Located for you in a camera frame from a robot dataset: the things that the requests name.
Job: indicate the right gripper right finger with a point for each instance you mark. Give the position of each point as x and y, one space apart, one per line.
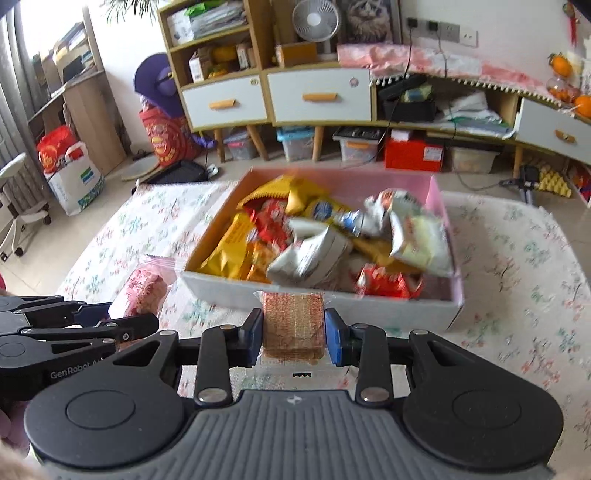
373 353

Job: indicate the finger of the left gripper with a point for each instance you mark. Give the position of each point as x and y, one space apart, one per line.
58 335
47 312

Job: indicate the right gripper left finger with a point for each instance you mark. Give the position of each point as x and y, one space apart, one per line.
214 354

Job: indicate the pink cracker pack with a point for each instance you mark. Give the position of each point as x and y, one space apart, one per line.
143 293

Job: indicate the brown cracker pack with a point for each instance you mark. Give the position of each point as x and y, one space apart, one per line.
293 326

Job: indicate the gold snack bar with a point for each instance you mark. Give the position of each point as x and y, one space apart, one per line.
378 252

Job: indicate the red white snack packet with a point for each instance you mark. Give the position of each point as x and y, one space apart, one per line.
270 218

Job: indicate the red white candy packet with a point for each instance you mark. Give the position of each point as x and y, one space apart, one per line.
374 280

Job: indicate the large yellow snack bag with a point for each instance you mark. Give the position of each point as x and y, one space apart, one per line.
241 254

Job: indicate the pink white cardboard box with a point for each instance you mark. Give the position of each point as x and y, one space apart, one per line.
435 309

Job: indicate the white office chair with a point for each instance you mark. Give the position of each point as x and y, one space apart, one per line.
21 220

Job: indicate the white green snack bag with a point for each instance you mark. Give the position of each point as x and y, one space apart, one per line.
417 236

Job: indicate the small yellow blue packet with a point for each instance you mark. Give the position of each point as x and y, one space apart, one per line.
324 209

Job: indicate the white shopping bag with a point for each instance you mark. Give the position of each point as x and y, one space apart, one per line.
71 175

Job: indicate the yellow crinkled snack bag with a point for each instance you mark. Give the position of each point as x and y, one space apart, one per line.
295 192

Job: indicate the floral tablecloth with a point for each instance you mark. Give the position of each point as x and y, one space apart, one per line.
527 300

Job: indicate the black grill pan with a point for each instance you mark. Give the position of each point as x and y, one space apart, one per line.
179 173

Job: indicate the red printed bag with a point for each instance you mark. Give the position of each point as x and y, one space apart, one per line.
171 138

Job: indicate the red shoe box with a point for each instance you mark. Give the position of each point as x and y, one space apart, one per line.
413 155

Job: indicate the clear storage bin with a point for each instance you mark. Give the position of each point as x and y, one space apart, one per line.
240 145

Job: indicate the blue lid storage bin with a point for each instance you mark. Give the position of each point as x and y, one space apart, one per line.
297 141

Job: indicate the wooden desk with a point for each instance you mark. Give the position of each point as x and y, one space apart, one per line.
76 93

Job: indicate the yellow egg tray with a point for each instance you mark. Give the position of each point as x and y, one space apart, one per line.
553 182

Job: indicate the purple plush toy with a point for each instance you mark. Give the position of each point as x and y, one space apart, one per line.
154 83

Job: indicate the black bag on shelf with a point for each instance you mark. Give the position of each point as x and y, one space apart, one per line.
407 100

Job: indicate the low wooden tv stand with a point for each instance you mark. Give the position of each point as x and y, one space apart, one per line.
502 117

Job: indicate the pink cloth cover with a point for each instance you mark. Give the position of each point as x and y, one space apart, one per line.
392 61

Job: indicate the wooden cabinet with drawers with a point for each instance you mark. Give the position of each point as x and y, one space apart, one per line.
319 94

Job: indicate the cardboard box on cabinet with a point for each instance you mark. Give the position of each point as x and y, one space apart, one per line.
296 54

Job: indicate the framed cat picture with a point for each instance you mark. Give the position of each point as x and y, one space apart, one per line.
371 21

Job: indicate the orange fruit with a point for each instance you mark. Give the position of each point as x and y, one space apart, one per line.
560 65
582 106

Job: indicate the white desk fan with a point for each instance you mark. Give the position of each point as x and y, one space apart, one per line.
318 22

